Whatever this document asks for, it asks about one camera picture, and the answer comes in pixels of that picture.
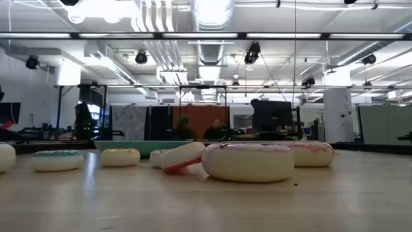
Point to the overhead light bar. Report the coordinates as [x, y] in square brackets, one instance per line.
[199, 35]

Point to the seated person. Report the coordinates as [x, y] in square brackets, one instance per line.
[214, 130]

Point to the large white donut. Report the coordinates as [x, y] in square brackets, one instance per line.
[5, 158]

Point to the orange partition panel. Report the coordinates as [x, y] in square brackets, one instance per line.
[201, 119]

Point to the red iced donut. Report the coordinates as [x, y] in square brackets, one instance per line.
[180, 158]

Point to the pink donut with white drizzle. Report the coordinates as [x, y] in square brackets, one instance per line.
[313, 156]

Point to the white pillar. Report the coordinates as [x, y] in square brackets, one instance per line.
[338, 112]

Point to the small pale donut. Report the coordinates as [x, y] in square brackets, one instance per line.
[156, 158]

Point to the grey patterned panel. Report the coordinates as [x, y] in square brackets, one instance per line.
[128, 122]

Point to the standing person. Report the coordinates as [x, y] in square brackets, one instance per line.
[83, 122]

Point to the yellow iced donut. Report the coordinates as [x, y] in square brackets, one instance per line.
[119, 158]

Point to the blue iced donut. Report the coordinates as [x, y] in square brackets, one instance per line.
[57, 161]

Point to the black wall screen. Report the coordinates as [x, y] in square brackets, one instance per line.
[9, 112]

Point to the potted green plant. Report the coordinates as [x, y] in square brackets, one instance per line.
[183, 125]

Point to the purple donut with chocolate drizzle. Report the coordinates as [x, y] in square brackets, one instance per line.
[248, 164]

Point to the dark monitor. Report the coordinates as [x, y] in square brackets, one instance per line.
[273, 114]

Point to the black ceiling spotlight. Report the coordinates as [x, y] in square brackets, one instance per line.
[252, 53]
[32, 62]
[141, 57]
[369, 59]

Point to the round plate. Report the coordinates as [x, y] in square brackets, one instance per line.
[135, 146]

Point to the person behind monitor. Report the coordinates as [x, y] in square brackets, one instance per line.
[255, 106]

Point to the pale green partition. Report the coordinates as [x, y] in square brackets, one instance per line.
[386, 124]

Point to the silver ventilation duct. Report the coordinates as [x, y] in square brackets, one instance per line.
[210, 19]

